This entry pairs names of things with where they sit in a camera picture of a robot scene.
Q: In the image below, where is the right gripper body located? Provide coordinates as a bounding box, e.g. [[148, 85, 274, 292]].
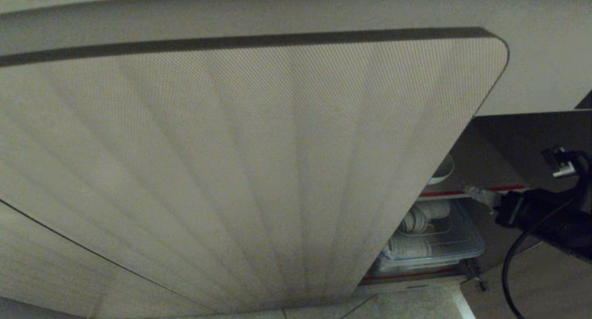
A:
[[494, 189, 556, 233]]

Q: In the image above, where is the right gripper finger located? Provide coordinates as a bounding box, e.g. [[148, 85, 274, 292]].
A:
[[464, 185, 503, 210]]

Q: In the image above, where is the kitchen cabinet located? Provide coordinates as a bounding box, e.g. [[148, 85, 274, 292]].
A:
[[356, 110, 592, 297]]

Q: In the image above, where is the beige cabinet door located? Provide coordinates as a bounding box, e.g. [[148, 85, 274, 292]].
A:
[[0, 199, 218, 319], [0, 27, 510, 314]]

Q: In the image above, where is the beige lower cabinet door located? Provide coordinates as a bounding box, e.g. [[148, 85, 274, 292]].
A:
[[0, 199, 218, 319]]

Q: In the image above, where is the white bowl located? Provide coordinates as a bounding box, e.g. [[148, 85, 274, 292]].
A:
[[427, 154, 455, 186]]

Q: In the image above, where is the clear plastic container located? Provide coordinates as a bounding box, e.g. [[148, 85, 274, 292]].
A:
[[373, 199, 486, 274]]

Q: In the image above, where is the metal door hinge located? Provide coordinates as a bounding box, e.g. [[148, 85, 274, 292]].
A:
[[462, 258, 489, 292]]

